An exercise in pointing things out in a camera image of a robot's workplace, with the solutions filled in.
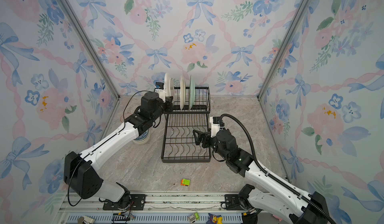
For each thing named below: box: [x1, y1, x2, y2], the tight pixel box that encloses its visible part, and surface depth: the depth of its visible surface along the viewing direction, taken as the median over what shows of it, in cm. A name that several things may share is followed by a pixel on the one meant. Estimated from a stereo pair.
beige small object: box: [77, 215, 95, 224], surface depth 69 cm
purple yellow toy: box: [206, 213, 224, 224], surface depth 69 cm
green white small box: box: [188, 211, 200, 223], surface depth 69 cm
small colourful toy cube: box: [180, 178, 191, 187], surface depth 80 cm
